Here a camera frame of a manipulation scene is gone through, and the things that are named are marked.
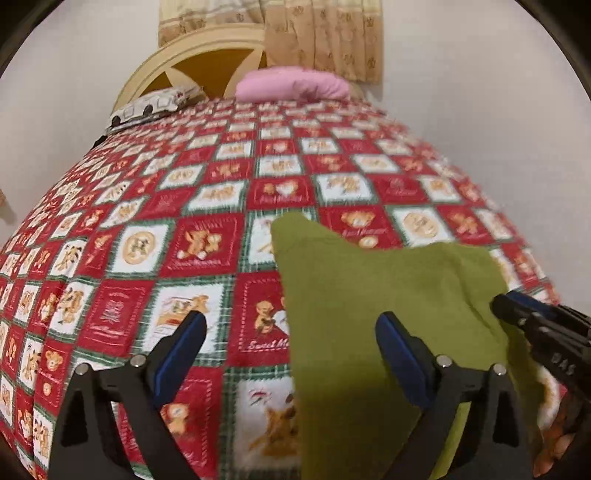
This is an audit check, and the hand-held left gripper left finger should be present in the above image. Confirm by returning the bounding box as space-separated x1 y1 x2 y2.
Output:
48 310 208 480

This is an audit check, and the green striped knit sweater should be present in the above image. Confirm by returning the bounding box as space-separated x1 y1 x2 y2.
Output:
270 213 561 480

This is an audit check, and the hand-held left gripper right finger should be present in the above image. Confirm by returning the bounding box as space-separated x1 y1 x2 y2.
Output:
375 311 533 480

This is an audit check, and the black and white patterned pillow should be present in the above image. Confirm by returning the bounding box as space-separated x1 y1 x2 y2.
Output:
106 85 206 136

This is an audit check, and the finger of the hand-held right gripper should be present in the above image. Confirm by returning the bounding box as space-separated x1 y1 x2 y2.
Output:
492 295 539 332
505 290 563 315

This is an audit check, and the pink pillow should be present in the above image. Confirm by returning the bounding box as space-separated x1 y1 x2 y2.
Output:
235 65 352 102

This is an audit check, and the red checkered printed blanket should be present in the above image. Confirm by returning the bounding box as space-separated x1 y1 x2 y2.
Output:
0 97 568 480

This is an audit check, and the cream arched bed headboard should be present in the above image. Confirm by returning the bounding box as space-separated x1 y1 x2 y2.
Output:
112 24 271 114

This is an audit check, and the person's right hand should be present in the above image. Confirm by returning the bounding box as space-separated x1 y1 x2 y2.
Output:
532 401 580 478

